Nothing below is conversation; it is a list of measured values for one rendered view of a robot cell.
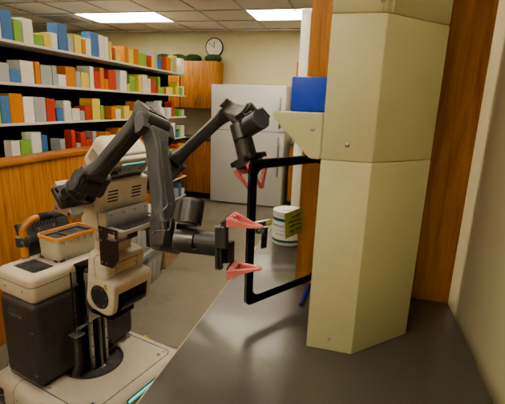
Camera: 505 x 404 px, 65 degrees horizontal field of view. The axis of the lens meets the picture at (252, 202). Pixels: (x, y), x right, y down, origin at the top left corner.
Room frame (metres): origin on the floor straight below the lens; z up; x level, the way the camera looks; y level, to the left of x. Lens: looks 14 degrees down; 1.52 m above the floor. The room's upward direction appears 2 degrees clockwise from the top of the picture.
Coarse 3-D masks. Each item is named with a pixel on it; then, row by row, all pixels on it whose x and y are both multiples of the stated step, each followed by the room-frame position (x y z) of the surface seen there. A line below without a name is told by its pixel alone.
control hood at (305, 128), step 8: (280, 112) 0.91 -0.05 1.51; (288, 112) 0.90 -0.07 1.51; (296, 112) 0.90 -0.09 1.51; (304, 112) 0.93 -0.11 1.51; (312, 112) 0.98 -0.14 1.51; (320, 112) 1.03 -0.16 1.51; (280, 120) 0.90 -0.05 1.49; (288, 120) 0.90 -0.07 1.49; (296, 120) 0.90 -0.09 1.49; (304, 120) 0.89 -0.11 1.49; (312, 120) 0.89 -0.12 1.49; (320, 120) 0.88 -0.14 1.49; (288, 128) 0.90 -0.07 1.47; (296, 128) 0.90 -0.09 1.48; (304, 128) 0.89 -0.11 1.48; (312, 128) 0.88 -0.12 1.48; (320, 128) 0.88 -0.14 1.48; (296, 136) 0.89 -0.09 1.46; (304, 136) 0.89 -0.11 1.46; (312, 136) 0.89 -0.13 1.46; (320, 136) 0.88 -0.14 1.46; (304, 144) 0.89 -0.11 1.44; (312, 144) 0.89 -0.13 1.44; (320, 144) 0.88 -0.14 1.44; (312, 152) 0.89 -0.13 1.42; (320, 152) 0.88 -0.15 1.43
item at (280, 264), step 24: (264, 168) 1.01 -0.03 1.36; (288, 168) 1.07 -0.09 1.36; (312, 168) 1.14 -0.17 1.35; (264, 192) 1.01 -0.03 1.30; (288, 192) 1.07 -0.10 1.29; (312, 192) 1.14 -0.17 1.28; (264, 216) 1.01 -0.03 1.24; (288, 216) 1.08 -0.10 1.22; (312, 216) 1.15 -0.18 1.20; (288, 240) 1.08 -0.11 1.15; (312, 240) 1.15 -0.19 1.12; (264, 264) 1.02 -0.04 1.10; (288, 264) 1.08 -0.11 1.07; (312, 264) 1.16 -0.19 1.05; (264, 288) 1.02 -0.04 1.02
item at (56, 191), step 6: (54, 186) 1.37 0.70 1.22; (60, 186) 1.38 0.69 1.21; (66, 186) 1.36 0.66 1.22; (54, 192) 1.35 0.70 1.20; (60, 192) 1.37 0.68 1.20; (66, 192) 1.35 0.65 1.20; (72, 192) 1.35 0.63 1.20; (60, 198) 1.35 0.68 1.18; (66, 198) 1.35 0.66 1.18; (72, 198) 1.35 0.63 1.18; (78, 198) 1.37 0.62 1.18; (84, 198) 1.39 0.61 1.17; (60, 204) 1.34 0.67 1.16; (66, 204) 1.35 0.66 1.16; (72, 204) 1.37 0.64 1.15; (78, 204) 1.39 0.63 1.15
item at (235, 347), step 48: (240, 288) 1.19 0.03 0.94; (192, 336) 0.91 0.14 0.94; (240, 336) 0.91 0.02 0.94; (288, 336) 0.92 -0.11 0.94; (432, 336) 0.95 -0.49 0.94; (192, 384) 0.73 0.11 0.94; (240, 384) 0.73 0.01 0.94; (288, 384) 0.74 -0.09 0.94; (336, 384) 0.74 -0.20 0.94; (384, 384) 0.75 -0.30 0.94; (432, 384) 0.76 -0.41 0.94; (480, 384) 0.76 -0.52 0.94
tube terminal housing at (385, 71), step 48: (336, 48) 0.88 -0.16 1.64; (384, 48) 0.85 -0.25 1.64; (432, 48) 0.93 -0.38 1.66; (336, 96) 0.87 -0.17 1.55; (384, 96) 0.86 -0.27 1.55; (432, 96) 0.94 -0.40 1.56; (336, 144) 0.87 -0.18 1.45; (384, 144) 0.87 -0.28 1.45; (432, 144) 0.95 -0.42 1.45; (336, 192) 0.87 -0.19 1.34; (384, 192) 0.88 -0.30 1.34; (336, 240) 0.87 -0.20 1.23; (384, 240) 0.89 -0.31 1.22; (336, 288) 0.87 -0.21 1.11; (384, 288) 0.90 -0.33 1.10; (336, 336) 0.86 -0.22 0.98; (384, 336) 0.91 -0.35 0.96
